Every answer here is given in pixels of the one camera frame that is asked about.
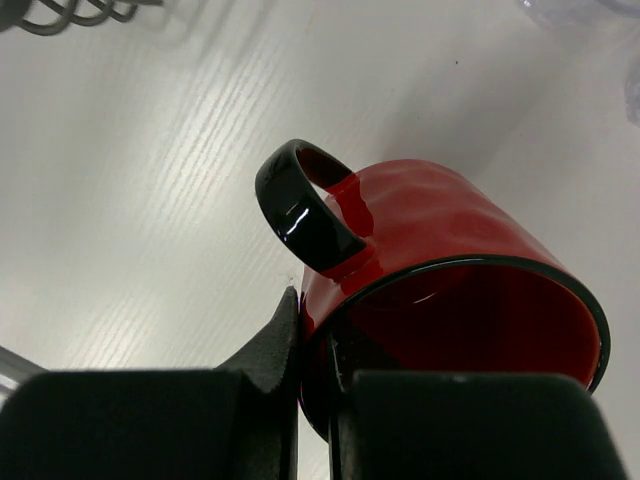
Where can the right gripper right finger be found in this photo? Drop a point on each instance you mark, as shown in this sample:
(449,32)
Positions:
(400,424)

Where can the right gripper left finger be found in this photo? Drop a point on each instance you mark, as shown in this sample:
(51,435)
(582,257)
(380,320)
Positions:
(235,421)

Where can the red mug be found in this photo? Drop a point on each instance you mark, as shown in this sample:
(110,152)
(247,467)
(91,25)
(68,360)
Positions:
(407,265)

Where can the black wire dish rack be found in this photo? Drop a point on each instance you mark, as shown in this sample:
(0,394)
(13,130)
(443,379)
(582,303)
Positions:
(14,14)

